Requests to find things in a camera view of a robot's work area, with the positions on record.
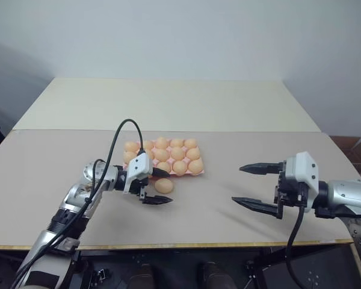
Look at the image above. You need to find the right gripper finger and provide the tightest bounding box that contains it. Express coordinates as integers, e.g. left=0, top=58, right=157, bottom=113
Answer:
left=239, top=161, right=280, bottom=176
left=231, top=196, right=283, bottom=219

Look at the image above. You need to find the brown cardboard box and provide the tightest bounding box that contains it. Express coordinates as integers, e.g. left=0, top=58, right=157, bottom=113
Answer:
left=329, top=135, right=361, bottom=181

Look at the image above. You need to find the pink egg tray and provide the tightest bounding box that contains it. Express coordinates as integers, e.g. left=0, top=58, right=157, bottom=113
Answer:
left=122, top=139, right=206, bottom=179

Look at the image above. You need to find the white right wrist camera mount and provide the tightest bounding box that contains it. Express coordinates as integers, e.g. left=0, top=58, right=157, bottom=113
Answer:
left=284, top=151, right=320, bottom=211

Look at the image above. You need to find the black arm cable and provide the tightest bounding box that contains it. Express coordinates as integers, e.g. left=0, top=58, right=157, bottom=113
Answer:
left=9, top=119, right=146, bottom=289
left=285, top=202, right=309, bottom=289

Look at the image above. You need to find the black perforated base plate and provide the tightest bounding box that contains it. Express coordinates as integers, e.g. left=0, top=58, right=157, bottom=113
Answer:
left=254, top=245, right=361, bottom=289

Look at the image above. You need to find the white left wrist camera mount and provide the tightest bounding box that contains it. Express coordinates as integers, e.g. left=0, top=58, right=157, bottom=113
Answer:
left=122, top=154, right=154, bottom=194

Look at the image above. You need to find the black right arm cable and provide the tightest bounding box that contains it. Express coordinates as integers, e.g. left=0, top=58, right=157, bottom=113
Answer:
left=285, top=202, right=309, bottom=289

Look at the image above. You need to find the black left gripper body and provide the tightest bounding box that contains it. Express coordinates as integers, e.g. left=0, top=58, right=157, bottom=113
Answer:
left=128, top=176, right=151, bottom=202

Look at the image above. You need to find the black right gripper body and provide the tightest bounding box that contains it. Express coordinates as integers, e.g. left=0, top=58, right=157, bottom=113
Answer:
left=273, top=161, right=309, bottom=209

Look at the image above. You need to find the dark rounded brown shape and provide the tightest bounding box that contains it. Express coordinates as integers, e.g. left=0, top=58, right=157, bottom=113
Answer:
left=198, top=261, right=228, bottom=289
left=131, top=263, right=155, bottom=289

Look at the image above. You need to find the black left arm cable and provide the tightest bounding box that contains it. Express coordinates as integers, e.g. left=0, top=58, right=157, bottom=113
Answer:
left=9, top=119, right=146, bottom=289

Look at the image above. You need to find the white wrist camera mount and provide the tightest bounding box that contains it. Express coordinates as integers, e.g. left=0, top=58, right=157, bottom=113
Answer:
left=122, top=154, right=154, bottom=194
left=284, top=151, right=320, bottom=211

